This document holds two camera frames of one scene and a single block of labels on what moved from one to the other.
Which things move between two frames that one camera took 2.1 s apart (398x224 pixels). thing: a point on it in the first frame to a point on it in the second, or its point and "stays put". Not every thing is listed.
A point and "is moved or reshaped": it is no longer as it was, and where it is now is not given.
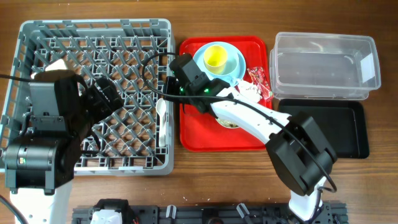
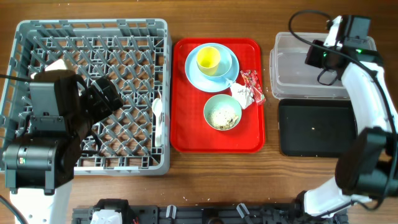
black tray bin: x=342 y=124 stays put
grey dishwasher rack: x=136 y=55 stays put
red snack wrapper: x=259 y=76 to x=252 y=81
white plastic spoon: x=161 y=106 is moved or reshaped
